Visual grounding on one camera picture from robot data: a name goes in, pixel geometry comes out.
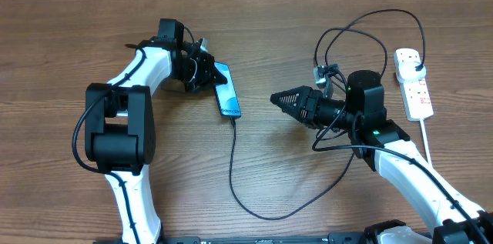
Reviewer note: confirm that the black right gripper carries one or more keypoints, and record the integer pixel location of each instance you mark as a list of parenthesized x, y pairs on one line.
[(303, 94)]

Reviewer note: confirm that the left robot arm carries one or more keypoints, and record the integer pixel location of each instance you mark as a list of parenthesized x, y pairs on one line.
[(120, 133)]

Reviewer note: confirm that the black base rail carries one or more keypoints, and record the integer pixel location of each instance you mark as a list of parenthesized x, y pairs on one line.
[(331, 238)]

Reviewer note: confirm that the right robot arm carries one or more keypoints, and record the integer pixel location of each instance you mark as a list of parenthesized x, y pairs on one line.
[(388, 150)]

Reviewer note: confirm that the white charger plug adapter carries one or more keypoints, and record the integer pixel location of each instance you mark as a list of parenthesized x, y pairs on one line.
[(407, 72)]

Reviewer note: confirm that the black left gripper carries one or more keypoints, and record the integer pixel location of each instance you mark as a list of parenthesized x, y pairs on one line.
[(210, 75)]

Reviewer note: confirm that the white power strip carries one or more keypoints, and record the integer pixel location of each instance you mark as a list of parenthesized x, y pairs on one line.
[(415, 95)]

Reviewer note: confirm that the blue Galaxy smartphone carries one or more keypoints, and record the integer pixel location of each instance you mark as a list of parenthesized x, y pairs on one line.
[(226, 94)]

